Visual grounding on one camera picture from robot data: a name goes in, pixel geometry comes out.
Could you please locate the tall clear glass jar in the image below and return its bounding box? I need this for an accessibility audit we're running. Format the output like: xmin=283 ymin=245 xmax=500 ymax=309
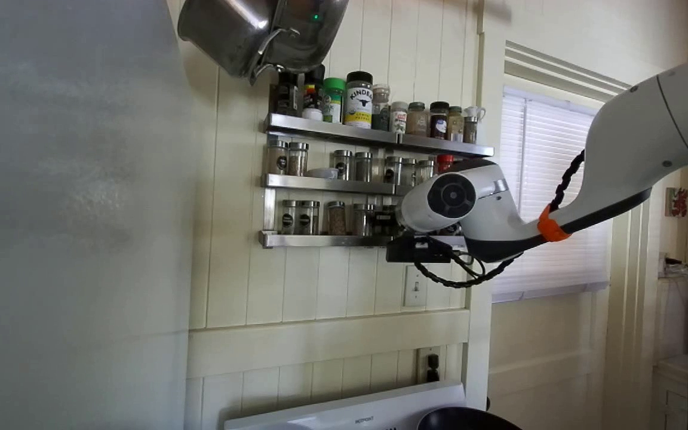
xmin=371 ymin=82 xmax=392 ymax=132

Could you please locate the spice jar white label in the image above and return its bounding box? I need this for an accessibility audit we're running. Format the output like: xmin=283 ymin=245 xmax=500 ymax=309
xmin=387 ymin=101 xmax=411 ymax=137

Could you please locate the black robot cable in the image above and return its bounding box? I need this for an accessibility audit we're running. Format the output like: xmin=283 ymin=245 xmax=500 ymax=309
xmin=411 ymin=146 xmax=591 ymax=291

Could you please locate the red white wall fixture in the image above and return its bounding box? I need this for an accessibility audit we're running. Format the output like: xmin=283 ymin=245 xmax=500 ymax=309
xmin=664 ymin=183 xmax=688 ymax=220

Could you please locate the dark glass bottle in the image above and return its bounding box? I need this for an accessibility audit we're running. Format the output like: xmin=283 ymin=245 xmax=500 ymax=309
xmin=271 ymin=70 xmax=303 ymax=114

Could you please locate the dark hanging steel pot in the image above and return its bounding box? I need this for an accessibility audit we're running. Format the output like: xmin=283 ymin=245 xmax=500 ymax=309
xmin=251 ymin=0 xmax=355 ymax=76

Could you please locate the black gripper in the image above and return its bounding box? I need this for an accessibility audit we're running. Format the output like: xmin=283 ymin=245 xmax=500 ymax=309
xmin=382 ymin=199 xmax=411 ymax=242

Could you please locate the large jar white label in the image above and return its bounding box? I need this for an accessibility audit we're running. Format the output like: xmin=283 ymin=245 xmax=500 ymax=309
xmin=345 ymin=70 xmax=376 ymax=130

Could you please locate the small spice bottle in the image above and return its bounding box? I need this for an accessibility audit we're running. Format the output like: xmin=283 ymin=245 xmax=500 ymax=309
xmin=369 ymin=200 xmax=387 ymax=239

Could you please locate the white blind wand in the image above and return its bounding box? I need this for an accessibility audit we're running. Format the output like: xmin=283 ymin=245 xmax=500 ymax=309
xmin=517 ymin=101 xmax=533 ymax=164

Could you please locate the white window blind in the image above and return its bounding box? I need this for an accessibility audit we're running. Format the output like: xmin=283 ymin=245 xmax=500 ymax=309
xmin=492 ymin=93 xmax=615 ymax=303

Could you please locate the black frying pan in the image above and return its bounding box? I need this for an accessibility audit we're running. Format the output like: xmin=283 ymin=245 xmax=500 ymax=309
xmin=417 ymin=403 xmax=523 ymax=430

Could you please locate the cream white door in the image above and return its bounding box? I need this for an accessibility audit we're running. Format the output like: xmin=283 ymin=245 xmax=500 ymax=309
xmin=490 ymin=87 xmax=615 ymax=430

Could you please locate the green cap bottle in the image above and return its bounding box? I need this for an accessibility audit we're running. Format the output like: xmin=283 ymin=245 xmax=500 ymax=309
xmin=320 ymin=76 xmax=349 ymax=127

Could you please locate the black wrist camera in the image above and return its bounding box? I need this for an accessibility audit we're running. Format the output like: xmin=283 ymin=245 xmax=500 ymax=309
xmin=384 ymin=235 xmax=457 ymax=265

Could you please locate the white gas stove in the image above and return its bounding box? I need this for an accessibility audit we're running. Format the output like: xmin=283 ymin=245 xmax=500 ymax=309
xmin=222 ymin=377 xmax=470 ymax=430

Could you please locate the small dark bottle white base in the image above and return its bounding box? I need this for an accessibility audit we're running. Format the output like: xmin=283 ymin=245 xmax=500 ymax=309
xmin=301 ymin=75 xmax=327 ymax=124

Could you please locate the white refrigerator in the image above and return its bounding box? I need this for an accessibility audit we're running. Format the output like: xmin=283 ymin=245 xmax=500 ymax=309
xmin=0 ymin=0 xmax=197 ymax=430

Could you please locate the black wall plug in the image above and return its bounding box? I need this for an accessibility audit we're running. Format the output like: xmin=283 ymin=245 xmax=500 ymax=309
xmin=422 ymin=348 xmax=443 ymax=382

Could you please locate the dark spice jar black lid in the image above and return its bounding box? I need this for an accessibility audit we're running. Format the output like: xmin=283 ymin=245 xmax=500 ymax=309
xmin=429 ymin=101 xmax=451 ymax=140

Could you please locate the shiny hanging steel pot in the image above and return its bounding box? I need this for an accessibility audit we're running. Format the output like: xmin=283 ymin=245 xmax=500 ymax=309
xmin=175 ymin=0 xmax=283 ymax=82

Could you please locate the metal three tier spice rack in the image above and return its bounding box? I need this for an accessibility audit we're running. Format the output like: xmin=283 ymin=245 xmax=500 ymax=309
xmin=257 ymin=109 xmax=498 ymax=250

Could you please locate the brown spice jar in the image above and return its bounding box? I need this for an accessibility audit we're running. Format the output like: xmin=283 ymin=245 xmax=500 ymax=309
xmin=406 ymin=101 xmax=430 ymax=139

